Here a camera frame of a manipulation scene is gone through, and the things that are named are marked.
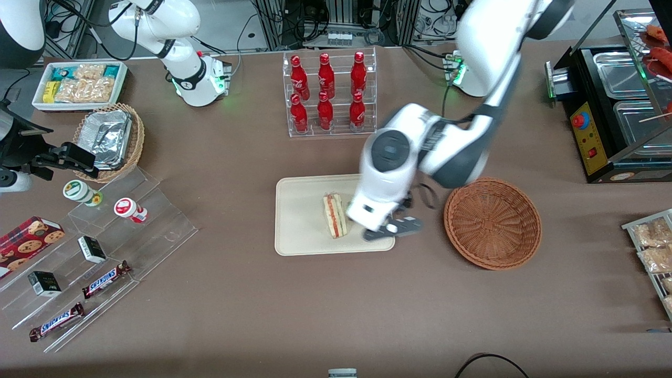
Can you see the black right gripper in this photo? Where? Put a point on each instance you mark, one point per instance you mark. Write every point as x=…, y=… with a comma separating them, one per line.
x=21, y=148

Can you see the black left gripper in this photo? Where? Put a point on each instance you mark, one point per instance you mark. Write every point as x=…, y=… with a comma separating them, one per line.
x=407, y=203

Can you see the triangle sandwich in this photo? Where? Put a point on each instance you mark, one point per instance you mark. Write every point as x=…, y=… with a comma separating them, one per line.
x=335, y=215

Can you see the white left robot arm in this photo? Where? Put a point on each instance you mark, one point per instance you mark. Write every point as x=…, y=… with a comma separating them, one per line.
x=488, y=42

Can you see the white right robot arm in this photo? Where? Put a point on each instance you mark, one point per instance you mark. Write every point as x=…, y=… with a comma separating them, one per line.
x=178, y=21

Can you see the light wicker basket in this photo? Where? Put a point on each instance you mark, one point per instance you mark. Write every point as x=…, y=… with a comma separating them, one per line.
x=137, y=139

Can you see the round brown wicker basket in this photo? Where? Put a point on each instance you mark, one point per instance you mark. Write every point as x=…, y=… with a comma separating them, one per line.
x=493, y=226

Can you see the cream rectangular serving tray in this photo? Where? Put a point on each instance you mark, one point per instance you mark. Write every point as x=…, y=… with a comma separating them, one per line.
x=299, y=220

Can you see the tray of packaged pastries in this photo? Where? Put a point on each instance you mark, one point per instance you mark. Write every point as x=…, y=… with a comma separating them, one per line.
x=656, y=286

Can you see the green lidded yogurt cup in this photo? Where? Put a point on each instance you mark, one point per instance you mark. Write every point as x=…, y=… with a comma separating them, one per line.
x=79, y=191

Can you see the stacked aluminium foil trays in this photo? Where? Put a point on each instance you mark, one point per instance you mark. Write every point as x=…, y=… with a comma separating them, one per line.
x=107, y=136

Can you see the red lidded yogurt cup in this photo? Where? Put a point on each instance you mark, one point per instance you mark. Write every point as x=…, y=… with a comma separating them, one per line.
x=127, y=208

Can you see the clear bag of crackers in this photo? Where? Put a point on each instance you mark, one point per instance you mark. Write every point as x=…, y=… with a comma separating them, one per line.
x=89, y=71
x=84, y=91

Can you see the yellow snack packet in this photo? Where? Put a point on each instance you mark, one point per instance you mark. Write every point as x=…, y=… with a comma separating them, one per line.
x=50, y=92

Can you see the small black carton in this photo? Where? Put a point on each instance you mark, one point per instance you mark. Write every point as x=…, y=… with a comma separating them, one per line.
x=44, y=283
x=92, y=249

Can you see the white rectangular snack bin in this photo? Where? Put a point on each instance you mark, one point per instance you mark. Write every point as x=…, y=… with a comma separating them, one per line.
x=121, y=84

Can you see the teal snack packet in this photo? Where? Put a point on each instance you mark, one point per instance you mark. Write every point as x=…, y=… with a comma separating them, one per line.
x=61, y=73
x=111, y=70

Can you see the red cookie box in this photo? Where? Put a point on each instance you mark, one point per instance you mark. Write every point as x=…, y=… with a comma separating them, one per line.
x=26, y=242

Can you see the clear acrylic stepped shelf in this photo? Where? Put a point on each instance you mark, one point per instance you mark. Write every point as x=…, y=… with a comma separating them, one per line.
x=157, y=231

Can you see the red cola bottle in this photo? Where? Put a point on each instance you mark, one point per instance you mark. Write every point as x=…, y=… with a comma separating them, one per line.
x=325, y=114
x=299, y=79
x=299, y=116
x=357, y=114
x=326, y=77
x=358, y=76

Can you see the clear acrylic bottle rack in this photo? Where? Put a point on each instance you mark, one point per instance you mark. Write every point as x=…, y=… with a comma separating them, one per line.
x=338, y=113

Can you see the snickers chocolate bar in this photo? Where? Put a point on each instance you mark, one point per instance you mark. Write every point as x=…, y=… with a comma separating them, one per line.
x=105, y=280
x=56, y=322

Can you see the small grey device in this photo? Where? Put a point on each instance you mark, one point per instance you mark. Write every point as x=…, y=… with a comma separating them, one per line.
x=342, y=373

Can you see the white power strip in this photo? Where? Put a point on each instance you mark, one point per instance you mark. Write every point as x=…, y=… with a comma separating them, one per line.
x=339, y=38

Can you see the black hot food display case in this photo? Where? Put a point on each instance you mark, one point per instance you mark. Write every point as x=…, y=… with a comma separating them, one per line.
x=590, y=144

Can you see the steel food pan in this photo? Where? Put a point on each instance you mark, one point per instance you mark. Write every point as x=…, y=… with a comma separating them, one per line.
x=638, y=128
x=619, y=73

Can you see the clear bag of pastry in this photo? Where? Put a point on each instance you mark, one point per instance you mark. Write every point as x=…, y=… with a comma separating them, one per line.
x=651, y=233
x=669, y=303
x=668, y=284
x=656, y=260

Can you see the red sausage on stick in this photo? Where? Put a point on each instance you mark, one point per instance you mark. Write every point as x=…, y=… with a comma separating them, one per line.
x=662, y=55

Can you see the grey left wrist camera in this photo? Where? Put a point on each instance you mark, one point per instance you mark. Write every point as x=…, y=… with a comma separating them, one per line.
x=399, y=228

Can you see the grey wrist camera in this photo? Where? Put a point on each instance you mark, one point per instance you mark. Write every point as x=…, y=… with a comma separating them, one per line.
x=14, y=181
x=399, y=228

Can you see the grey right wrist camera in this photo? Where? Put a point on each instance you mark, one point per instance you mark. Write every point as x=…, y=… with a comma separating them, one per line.
x=14, y=181

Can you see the aluminium frame rack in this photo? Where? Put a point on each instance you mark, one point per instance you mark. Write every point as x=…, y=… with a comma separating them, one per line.
x=341, y=13

